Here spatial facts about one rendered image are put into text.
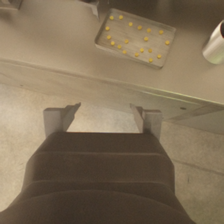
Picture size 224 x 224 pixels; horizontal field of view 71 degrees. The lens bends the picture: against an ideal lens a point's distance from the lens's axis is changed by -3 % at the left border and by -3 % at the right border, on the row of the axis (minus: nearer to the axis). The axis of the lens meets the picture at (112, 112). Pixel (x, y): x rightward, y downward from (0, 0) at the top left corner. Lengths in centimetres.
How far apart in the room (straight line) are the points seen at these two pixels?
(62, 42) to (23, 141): 108
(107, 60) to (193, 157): 103
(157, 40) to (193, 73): 13
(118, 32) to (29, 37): 27
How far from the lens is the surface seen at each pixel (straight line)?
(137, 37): 50
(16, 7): 67
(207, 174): 138
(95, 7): 35
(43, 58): 54
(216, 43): 47
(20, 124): 150
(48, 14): 61
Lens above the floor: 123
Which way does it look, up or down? 81 degrees down
